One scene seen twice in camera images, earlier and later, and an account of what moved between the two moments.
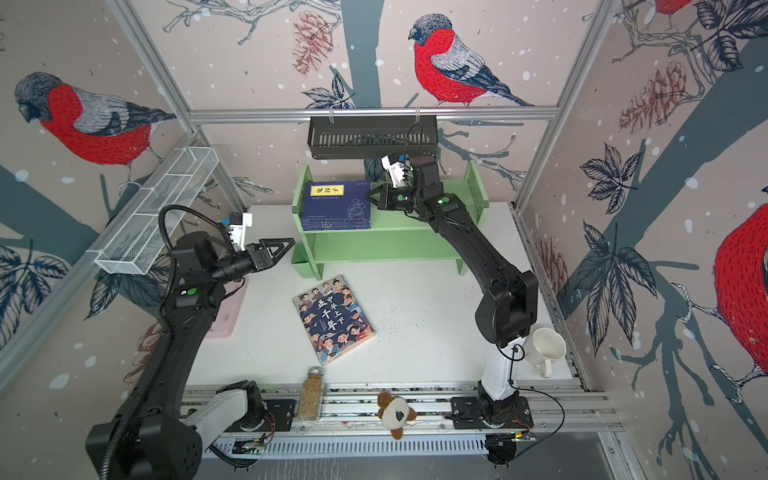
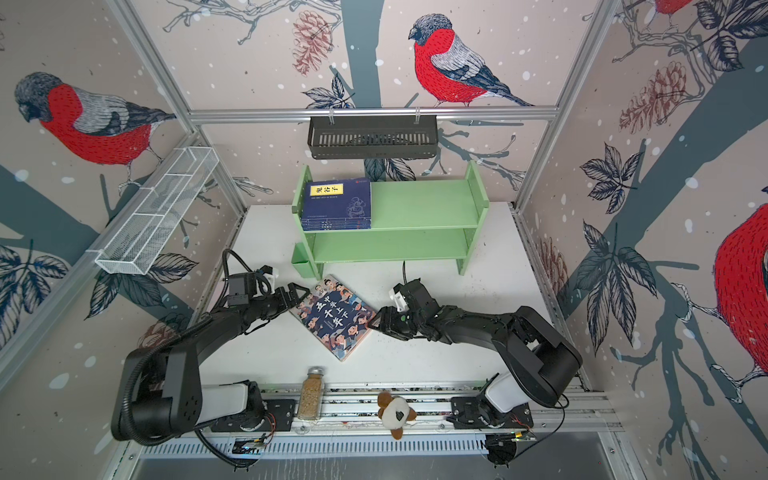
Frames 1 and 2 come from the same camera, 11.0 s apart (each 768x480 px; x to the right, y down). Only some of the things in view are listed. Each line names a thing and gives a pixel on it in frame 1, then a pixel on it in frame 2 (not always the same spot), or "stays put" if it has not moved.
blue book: (336, 221) stays put
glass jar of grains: (312, 395) stays put
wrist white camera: (238, 231) → (271, 277)
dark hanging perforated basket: (370, 137) stays put
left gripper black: (264, 259) → (283, 301)
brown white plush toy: (395, 413) stays put
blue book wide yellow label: (334, 227) stays put
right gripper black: (390, 197) → (391, 321)
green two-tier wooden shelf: (394, 235) stays put
